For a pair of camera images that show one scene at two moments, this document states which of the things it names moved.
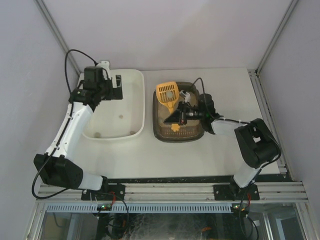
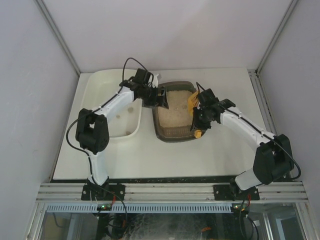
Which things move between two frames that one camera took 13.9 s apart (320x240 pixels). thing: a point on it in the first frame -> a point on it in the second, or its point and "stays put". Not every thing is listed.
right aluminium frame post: (291, 6) stays put
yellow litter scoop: (168, 94) -> (193, 102)
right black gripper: (181, 116) -> (198, 120)
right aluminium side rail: (261, 95) stays put
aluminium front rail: (293, 192) stays put
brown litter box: (192, 131) stays put
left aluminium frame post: (44, 11) stays put
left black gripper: (110, 88) -> (155, 96)
